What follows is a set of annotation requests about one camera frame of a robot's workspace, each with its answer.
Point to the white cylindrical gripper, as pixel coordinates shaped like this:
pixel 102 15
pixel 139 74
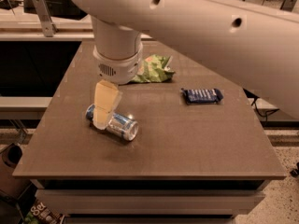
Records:
pixel 120 69

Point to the blue silver redbull can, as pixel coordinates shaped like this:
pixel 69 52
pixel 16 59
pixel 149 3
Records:
pixel 123 127

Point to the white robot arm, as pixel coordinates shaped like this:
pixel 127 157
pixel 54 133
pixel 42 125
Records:
pixel 255 47

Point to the green chip bag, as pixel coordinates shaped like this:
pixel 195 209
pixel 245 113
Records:
pixel 154 69

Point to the blue snack bar wrapper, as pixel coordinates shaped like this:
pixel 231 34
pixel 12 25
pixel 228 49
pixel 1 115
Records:
pixel 202 96

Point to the black box on floor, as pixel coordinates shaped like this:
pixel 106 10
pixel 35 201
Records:
pixel 57 8

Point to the brown wooden table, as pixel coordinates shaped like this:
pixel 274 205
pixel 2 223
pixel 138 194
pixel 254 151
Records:
pixel 187 161

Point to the brown bin with hole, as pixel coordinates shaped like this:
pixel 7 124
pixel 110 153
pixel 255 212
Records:
pixel 11 186

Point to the printed snack package on floor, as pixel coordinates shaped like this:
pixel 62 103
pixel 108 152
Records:
pixel 40 214

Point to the left metal rail bracket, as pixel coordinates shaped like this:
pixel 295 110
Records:
pixel 42 11

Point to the metal rail bracket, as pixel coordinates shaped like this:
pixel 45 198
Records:
pixel 288 5
pixel 42 11

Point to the right metal rail bracket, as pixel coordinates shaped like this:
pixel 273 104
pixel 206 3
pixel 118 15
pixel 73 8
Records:
pixel 288 5

